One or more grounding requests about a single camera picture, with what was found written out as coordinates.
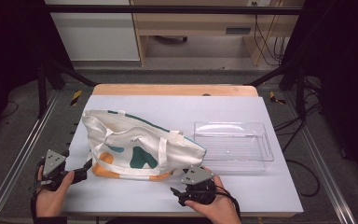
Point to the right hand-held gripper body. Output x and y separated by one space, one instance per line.
197 176

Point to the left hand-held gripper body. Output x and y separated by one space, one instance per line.
53 161

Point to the clear plastic tray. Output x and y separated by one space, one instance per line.
233 146

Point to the white patterned tote bag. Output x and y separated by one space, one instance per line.
130 137

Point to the person's left hand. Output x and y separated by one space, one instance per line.
51 202

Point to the person's right hand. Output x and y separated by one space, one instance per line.
220 211

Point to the yellow black tape strip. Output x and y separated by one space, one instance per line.
76 97
273 97

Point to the white table mat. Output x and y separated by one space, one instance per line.
167 109

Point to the black metal stand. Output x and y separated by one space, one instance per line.
43 90
300 90

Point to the white cabinet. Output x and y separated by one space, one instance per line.
96 34

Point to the wooden desk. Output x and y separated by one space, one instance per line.
192 23

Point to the grey desk label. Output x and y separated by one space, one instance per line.
238 30

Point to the aluminium floor rail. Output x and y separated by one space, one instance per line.
18 161
323 168

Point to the black horizontal frame bar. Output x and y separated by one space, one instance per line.
167 9

